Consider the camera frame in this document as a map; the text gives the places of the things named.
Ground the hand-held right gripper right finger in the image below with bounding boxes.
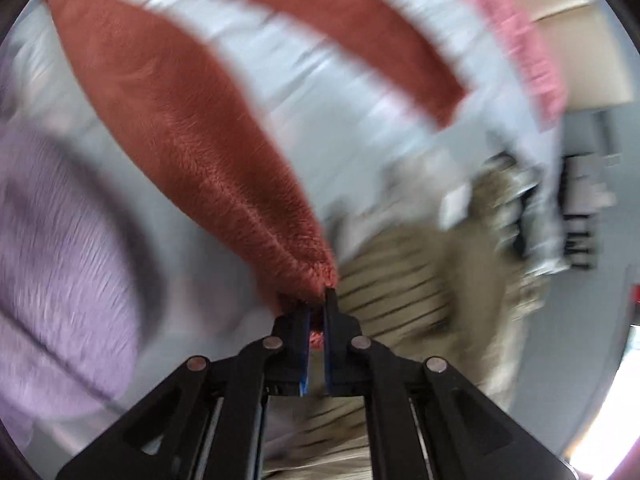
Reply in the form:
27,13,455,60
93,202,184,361
322,287,576,480

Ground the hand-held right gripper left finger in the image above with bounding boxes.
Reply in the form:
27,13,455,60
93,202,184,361
56,302,312,480

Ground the rust fleece garment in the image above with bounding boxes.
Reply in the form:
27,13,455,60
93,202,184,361
42,0,471,351

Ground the beige striped shirt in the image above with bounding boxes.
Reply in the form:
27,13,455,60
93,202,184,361
260,165,551,480

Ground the purple fuzzy blanket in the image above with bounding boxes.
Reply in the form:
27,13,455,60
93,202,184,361
0,115,143,441

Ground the black and white nightstand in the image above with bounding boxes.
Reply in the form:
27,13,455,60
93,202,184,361
562,152,621,271

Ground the pink pillow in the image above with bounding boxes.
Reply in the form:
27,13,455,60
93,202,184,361
420,0,568,123

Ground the beige padded headboard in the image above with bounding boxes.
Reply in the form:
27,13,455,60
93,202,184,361
460,0,636,111

